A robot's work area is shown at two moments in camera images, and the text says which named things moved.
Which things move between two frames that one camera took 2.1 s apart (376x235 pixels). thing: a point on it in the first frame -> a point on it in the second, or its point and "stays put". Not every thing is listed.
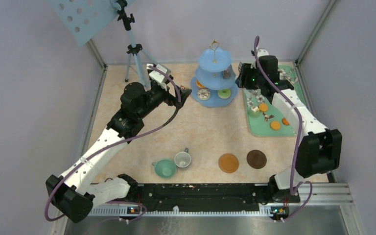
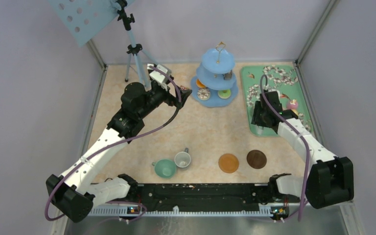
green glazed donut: x=224 y=93 stays put
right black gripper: x=243 y=81 -> x=256 y=119
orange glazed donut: x=199 y=84 stays put
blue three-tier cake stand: x=214 y=85 stays put
